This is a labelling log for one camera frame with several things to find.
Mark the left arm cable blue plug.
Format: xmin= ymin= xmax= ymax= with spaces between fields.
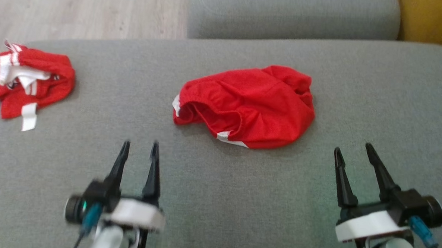
xmin=72 ymin=201 xmax=103 ymax=248

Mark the large grey sofa seat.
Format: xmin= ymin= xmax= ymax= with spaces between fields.
xmin=0 ymin=24 xmax=442 ymax=248

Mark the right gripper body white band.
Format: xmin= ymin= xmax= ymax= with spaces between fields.
xmin=335 ymin=201 xmax=412 ymax=245

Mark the red shorts white trim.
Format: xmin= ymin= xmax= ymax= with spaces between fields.
xmin=171 ymin=61 xmax=318 ymax=152

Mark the red white basketball jersey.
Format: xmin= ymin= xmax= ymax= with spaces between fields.
xmin=0 ymin=40 xmax=77 ymax=134

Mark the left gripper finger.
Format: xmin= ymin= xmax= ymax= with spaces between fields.
xmin=104 ymin=140 xmax=131 ymax=195
xmin=141 ymin=140 xmax=164 ymax=206

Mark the grey sofa seat cushion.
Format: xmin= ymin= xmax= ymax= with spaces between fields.
xmin=187 ymin=0 xmax=401 ymax=48

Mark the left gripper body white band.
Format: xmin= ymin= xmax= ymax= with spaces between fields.
xmin=101 ymin=191 xmax=167 ymax=234

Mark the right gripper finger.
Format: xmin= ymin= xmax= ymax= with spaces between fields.
xmin=332 ymin=147 xmax=361 ymax=210
xmin=363 ymin=143 xmax=403 ymax=203

